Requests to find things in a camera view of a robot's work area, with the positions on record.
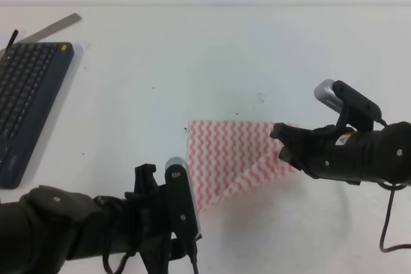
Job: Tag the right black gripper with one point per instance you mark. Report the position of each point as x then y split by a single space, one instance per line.
329 153

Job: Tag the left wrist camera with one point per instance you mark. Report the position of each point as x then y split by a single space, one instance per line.
180 200

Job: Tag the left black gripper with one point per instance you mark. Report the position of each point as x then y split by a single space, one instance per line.
138 223

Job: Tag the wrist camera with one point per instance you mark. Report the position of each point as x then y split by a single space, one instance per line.
354 108
180 200

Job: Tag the pink white wavy towel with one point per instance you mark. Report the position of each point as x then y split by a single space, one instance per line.
227 158

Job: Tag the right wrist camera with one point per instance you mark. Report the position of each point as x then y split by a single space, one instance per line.
354 108

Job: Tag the black keyboard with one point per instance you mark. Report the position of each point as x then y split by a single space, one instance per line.
31 76

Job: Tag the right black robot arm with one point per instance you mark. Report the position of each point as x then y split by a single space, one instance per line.
389 155

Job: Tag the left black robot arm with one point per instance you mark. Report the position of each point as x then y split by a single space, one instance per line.
49 226

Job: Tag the metal ruler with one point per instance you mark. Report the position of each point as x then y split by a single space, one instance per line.
43 33

